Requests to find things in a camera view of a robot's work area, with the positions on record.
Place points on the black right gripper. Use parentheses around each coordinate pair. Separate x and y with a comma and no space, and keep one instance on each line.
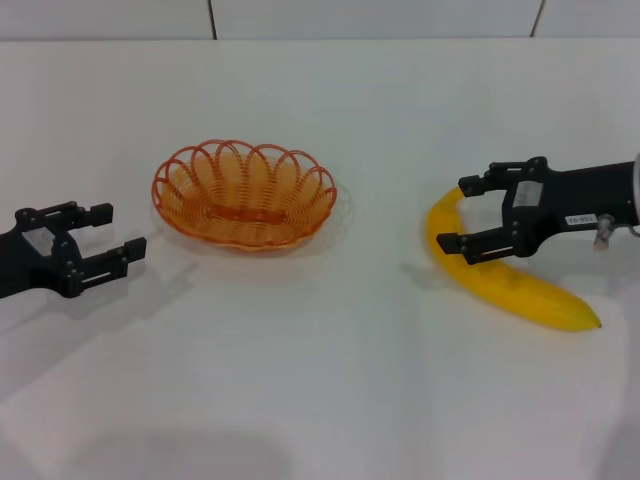
(580,200)

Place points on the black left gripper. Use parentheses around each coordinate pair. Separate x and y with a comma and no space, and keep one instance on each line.
(25,265)

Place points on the yellow banana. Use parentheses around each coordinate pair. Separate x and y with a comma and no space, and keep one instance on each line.
(500,282)

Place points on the orange plastic woven basket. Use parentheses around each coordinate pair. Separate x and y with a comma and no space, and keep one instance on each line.
(245,220)

